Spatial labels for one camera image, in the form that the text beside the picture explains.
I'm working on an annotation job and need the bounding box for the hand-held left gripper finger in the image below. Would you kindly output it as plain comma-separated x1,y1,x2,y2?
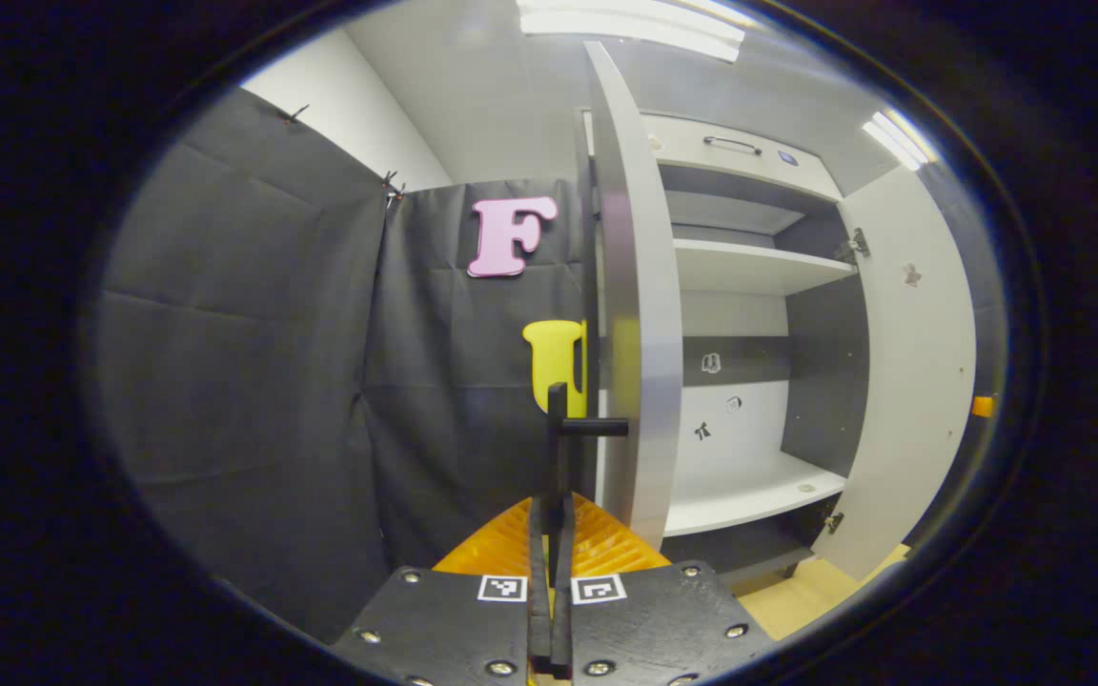
332,491,550,686
551,491,779,682

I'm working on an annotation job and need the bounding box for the white cabinet door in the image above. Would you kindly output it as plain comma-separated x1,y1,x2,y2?
811,164,979,580
546,40,685,563

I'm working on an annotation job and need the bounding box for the white double-door shoe cabinet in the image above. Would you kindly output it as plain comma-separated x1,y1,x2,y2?
576,110,869,587

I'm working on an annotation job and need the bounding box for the white cabinet drawer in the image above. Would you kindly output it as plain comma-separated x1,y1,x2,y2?
640,114,844,203

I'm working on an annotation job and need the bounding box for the small ceiling light panel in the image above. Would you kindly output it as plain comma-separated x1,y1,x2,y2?
862,110,939,172

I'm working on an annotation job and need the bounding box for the black backdrop cloth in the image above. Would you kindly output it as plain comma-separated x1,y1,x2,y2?
91,86,1006,644

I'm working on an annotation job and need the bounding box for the large ceiling light panel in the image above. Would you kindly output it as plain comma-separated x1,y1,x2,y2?
516,0,745,63

